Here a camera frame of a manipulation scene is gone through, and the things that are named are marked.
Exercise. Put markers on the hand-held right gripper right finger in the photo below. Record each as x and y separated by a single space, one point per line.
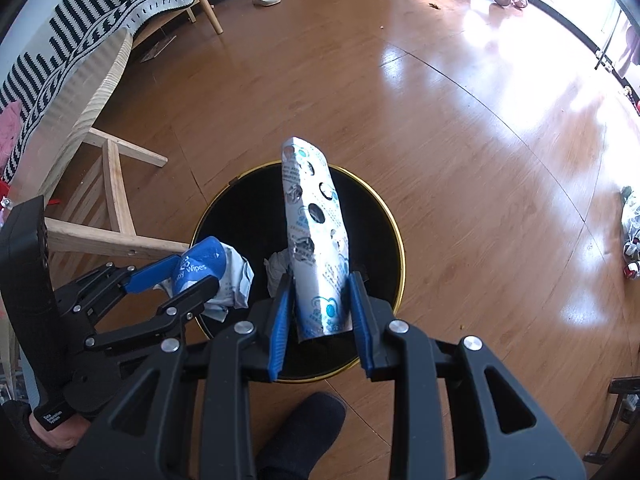
361 325

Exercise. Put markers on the person's left forearm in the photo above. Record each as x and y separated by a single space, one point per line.
55 435

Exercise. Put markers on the black white striped sofa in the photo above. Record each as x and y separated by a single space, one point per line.
90 20

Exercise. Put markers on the white green toy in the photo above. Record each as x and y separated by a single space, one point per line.
630 225

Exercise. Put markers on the wooden sofa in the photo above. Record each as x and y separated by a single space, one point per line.
205 5

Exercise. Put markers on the blue white baby wipes packet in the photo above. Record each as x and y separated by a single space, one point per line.
200 260

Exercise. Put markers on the black metal stand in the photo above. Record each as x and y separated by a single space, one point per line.
607 44

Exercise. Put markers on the person's black socked foot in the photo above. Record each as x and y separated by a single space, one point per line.
300 435

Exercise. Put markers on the pink fleece blanket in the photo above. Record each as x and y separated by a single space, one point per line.
7 135

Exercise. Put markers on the blue white patterned wrapper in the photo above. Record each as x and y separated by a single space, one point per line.
312 240

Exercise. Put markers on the small red white toy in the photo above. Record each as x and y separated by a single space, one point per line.
632 270

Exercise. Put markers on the black gold-rimmed trash bin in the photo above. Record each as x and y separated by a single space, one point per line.
240 220

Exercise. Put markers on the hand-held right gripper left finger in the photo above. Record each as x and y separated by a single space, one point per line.
280 330

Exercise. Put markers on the black metal chair frame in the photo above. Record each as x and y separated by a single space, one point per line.
625 385

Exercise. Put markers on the white tissue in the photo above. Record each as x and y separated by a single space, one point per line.
277 272

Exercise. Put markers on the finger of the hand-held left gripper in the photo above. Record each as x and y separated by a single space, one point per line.
145 272
185 305

